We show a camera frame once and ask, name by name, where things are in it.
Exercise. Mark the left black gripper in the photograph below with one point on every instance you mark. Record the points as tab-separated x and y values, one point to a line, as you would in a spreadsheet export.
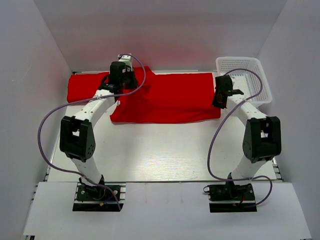
131	74

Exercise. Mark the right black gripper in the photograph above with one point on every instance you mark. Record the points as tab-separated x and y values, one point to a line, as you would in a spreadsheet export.
215	103

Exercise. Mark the red t shirt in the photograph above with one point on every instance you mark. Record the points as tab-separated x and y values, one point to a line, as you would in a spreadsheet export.
83	86
176	98

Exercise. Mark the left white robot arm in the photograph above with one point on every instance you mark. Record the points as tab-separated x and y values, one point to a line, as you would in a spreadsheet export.
77	138

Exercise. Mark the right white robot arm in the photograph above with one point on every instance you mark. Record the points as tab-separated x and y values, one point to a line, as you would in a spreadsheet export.
262	135

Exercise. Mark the white plastic basket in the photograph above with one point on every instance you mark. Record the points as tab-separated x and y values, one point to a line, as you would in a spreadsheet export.
247	75

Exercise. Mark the folded red t shirt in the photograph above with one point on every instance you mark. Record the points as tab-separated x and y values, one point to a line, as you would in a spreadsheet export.
83	86

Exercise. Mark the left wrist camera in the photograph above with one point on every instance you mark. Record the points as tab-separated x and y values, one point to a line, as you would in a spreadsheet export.
127	59

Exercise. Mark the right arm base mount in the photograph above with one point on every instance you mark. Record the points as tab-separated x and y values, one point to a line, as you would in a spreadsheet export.
230	198

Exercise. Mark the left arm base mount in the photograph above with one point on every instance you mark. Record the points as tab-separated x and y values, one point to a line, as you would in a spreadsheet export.
95	199

